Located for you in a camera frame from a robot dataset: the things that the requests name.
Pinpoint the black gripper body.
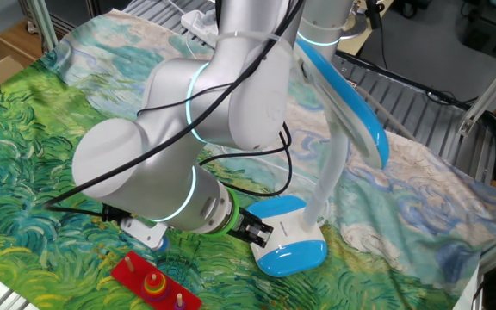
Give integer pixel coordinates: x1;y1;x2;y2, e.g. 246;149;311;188
230;208;257;240

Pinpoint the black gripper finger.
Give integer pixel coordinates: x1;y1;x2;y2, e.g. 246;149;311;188
238;231;270;250
247;217;275;242

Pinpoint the blue and white desk lamp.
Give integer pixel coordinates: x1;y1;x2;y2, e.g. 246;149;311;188
245;38;391;279

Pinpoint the red peg board toy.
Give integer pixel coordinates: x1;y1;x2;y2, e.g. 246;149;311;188
109;251;203;310

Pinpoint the white power strip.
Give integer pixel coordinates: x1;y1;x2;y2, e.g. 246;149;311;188
180;9;220;49

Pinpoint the painted landscape tablecloth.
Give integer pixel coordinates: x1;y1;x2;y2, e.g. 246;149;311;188
0;8;496;310

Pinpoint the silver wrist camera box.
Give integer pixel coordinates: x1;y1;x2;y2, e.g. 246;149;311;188
118;215;171;253

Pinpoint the rainbow ring stack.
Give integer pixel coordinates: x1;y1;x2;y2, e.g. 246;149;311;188
140;273;171;302

